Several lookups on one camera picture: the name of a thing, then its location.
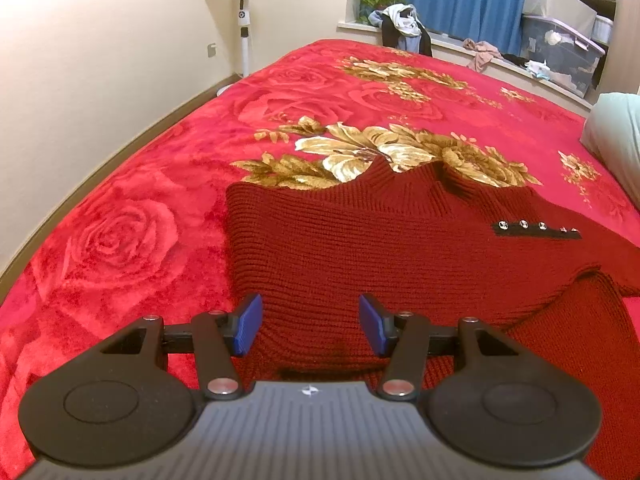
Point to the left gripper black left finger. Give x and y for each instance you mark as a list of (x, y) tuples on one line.
[(139, 391)]

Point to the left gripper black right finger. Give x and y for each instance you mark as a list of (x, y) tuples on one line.
[(484, 394)]

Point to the dark red knit sweater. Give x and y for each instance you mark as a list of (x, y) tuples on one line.
[(443, 246)]

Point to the pile of clothes on chair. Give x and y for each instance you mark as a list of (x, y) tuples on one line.
[(402, 29)]

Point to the red floral bed blanket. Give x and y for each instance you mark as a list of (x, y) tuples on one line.
[(152, 238)]

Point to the green folded duvet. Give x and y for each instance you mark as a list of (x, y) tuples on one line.
[(611, 134)]

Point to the pink cloth on sill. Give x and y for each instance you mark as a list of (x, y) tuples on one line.
[(483, 54)]

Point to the grey plastic storage bin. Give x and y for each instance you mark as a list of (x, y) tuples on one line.
[(560, 53)]

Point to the green potted plant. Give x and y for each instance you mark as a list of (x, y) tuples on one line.
[(366, 7)]

